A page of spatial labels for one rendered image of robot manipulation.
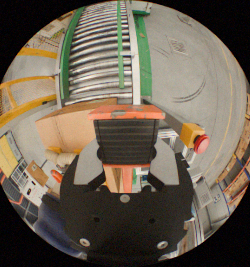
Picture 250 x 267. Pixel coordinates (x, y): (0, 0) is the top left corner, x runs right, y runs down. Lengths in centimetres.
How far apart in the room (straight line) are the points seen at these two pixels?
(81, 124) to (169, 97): 121
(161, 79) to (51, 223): 152
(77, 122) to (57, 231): 40
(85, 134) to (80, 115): 7
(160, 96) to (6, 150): 810
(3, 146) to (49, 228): 730
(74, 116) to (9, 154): 742
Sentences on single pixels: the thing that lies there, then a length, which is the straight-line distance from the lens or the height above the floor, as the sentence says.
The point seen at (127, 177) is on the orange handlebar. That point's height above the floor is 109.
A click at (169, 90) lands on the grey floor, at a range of 134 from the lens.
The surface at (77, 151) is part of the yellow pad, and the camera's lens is 36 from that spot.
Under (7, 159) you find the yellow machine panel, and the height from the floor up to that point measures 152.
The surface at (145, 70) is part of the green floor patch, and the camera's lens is 125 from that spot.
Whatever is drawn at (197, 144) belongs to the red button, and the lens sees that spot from 28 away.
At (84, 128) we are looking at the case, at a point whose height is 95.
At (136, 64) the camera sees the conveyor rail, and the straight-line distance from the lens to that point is 63.
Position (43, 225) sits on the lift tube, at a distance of 39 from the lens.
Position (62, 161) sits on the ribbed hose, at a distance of 32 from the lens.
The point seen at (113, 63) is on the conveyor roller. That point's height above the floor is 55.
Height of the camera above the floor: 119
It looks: 62 degrees down
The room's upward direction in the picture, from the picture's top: 176 degrees counter-clockwise
